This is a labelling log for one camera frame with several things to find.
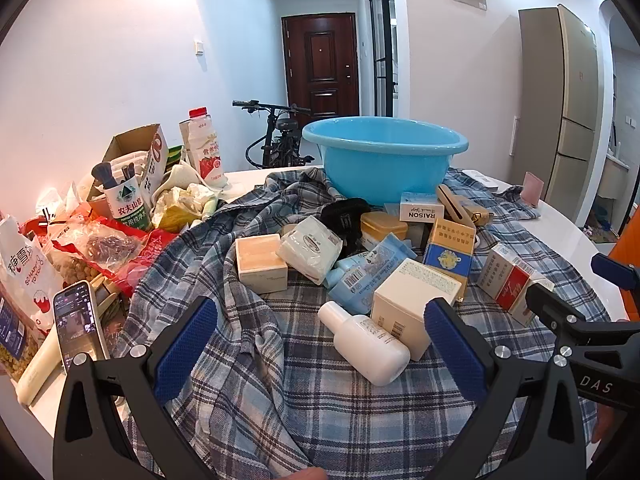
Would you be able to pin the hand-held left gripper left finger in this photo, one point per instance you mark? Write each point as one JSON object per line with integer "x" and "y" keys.
{"x": 186, "y": 345}

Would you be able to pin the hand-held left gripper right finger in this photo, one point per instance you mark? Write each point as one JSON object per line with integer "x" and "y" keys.
{"x": 455, "y": 355}

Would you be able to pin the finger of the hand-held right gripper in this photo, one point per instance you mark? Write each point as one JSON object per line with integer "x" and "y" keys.
{"x": 617, "y": 272}
{"x": 552, "y": 315}

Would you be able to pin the cream square box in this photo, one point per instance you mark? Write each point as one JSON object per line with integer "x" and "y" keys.
{"x": 400, "y": 310}

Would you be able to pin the white lotion bottle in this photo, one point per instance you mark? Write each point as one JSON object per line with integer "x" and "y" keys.
{"x": 370, "y": 345}

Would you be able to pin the amber lid plastic container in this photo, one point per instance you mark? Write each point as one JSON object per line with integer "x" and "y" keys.
{"x": 382, "y": 227}

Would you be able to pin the tan round slotted disc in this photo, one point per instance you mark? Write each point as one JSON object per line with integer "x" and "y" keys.
{"x": 450, "y": 202}

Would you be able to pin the blue plastic basin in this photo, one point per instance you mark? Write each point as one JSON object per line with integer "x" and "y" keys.
{"x": 385, "y": 170}

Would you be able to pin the orange chair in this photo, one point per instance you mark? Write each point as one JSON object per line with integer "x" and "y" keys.
{"x": 631, "y": 245}

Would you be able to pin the red and white box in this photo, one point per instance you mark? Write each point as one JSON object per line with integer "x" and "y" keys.
{"x": 505, "y": 280}

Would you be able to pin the white cabinet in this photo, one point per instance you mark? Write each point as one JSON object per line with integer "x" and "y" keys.
{"x": 615, "y": 177}

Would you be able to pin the blue and yellow carton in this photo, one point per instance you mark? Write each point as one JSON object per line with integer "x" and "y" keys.
{"x": 450, "y": 260}

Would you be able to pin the white smartphone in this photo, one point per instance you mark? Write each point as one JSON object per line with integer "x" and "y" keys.
{"x": 80, "y": 325}

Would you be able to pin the beige cube box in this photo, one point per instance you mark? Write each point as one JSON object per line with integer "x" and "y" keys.
{"x": 260, "y": 265}

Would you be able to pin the pink card holder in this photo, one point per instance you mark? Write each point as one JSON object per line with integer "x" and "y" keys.
{"x": 532, "y": 190}

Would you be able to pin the yellow plastic wrapper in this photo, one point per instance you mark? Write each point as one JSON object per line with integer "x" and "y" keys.
{"x": 177, "y": 220}

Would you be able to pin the blue plaid shirt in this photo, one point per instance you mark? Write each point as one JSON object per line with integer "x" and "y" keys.
{"x": 310, "y": 410}

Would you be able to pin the white and blue box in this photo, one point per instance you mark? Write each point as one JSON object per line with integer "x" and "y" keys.
{"x": 422, "y": 210}

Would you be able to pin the crumpled white paper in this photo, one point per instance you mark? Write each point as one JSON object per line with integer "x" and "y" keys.
{"x": 185, "y": 195}

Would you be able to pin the green label bottle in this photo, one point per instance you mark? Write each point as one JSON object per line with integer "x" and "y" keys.
{"x": 125, "y": 207}

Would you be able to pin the cream plastic tube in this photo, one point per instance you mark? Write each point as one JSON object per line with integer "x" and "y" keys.
{"x": 37, "y": 370}

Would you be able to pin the flat white box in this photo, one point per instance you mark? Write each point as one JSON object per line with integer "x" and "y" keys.
{"x": 480, "y": 179}

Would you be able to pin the white wrapped soap packet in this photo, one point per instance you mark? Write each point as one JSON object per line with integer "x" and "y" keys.
{"x": 310, "y": 250}

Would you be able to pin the clear bag of yellow snacks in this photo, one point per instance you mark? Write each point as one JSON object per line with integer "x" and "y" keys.
{"x": 20, "y": 355}

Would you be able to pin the beige refrigerator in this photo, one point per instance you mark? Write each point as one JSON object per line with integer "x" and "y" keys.
{"x": 570, "y": 110}

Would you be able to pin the white printed snack bag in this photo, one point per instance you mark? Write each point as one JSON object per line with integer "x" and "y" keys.
{"x": 30, "y": 270}

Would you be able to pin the black fabric pouch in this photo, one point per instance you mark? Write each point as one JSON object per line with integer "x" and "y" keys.
{"x": 345, "y": 220}

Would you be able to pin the makeup brush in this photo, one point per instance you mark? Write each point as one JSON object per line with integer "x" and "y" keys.
{"x": 127, "y": 172}
{"x": 102, "y": 172}

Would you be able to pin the red cap milk bottle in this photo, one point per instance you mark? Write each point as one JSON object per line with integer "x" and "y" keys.
{"x": 207, "y": 160}

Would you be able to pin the green packet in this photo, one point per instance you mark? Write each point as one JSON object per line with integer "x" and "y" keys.
{"x": 175, "y": 156}

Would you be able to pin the white drink carton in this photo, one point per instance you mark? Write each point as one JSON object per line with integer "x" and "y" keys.
{"x": 185, "y": 140}

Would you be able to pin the open cardboard box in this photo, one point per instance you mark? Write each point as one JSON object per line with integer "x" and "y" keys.
{"x": 132, "y": 142}

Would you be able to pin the black bicycle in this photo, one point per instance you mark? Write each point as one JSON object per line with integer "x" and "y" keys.
{"x": 282, "y": 145}

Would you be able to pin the black framed glass door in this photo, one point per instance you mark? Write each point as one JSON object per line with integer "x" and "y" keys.
{"x": 382, "y": 60}

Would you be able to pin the dark wooden door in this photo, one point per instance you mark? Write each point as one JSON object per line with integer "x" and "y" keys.
{"x": 320, "y": 60}

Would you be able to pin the white wall fixture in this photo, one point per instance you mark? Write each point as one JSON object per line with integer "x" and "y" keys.
{"x": 515, "y": 135}

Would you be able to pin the white light switch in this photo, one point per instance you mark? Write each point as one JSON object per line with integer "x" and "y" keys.
{"x": 199, "y": 47}

